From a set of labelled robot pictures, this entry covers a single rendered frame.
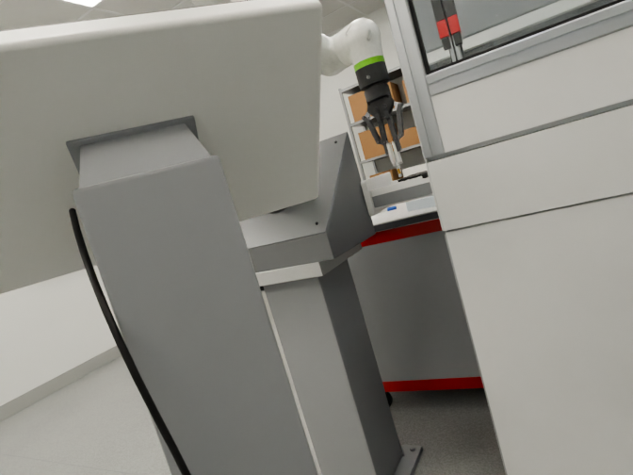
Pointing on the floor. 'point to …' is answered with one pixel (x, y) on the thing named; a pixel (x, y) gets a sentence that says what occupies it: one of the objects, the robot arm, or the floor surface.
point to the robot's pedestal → (335, 369)
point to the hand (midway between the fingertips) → (394, 153)
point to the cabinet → (554, 334)
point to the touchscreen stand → (196, 319)
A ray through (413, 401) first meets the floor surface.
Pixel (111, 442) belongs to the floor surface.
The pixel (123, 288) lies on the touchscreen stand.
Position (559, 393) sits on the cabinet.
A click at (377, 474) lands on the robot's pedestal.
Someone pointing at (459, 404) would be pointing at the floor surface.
